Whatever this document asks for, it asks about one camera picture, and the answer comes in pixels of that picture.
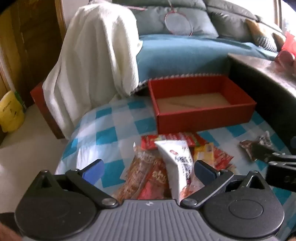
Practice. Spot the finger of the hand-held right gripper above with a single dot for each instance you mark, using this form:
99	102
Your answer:
284	163
284	157

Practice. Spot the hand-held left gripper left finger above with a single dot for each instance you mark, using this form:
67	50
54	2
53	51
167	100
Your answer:
94	171

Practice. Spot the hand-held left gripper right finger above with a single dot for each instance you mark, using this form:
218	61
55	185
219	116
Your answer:
203	172

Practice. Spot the red orange snack packet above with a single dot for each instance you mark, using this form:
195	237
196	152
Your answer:
222	157

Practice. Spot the dark brown snack packet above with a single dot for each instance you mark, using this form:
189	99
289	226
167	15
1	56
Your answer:
251	144

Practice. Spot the brown clear snack packet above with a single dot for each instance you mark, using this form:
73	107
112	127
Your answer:
136	171

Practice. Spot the red snack packet white script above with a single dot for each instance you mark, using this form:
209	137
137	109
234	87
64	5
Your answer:
152	183

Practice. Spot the long red snack packet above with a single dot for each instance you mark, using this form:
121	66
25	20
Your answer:
161	141

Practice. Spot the red cardboard box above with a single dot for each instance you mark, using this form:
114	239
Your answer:
196	120

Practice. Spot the yellow snack packet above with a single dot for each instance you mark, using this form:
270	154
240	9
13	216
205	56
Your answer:
203	153

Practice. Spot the blue white checkered cloth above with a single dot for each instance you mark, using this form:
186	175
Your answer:
104	129

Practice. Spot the dark grey coffee table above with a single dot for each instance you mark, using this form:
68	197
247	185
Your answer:
261	92

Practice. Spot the red gift packaging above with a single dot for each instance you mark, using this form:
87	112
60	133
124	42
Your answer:
285	58

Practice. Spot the white blanket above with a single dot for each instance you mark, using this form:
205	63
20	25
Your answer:
92	58

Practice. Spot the brown patterned pillow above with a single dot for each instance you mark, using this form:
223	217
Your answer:
261	34
278	39

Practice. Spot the blue sofa cover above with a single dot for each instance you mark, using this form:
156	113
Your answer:
185	55

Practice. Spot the wooden cabinet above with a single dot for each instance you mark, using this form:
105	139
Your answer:
30	46

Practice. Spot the grey green sofa cushion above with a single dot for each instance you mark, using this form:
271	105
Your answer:
152	20
231	25

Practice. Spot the red badminton racket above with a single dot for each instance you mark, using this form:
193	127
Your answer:
178	23

